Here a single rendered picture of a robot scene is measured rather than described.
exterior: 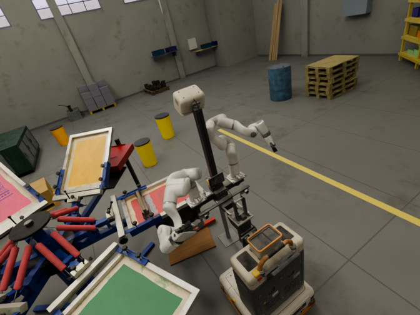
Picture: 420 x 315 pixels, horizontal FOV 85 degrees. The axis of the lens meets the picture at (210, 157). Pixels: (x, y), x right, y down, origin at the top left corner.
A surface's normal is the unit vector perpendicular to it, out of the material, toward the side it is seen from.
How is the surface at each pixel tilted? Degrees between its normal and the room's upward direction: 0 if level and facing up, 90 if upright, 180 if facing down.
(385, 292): 0
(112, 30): 90
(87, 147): 32
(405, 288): 0
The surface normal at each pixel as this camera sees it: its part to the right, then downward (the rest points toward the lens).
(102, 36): 0.51, 0.35
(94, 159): -0.20, -0.43
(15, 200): 0.26, -0.64
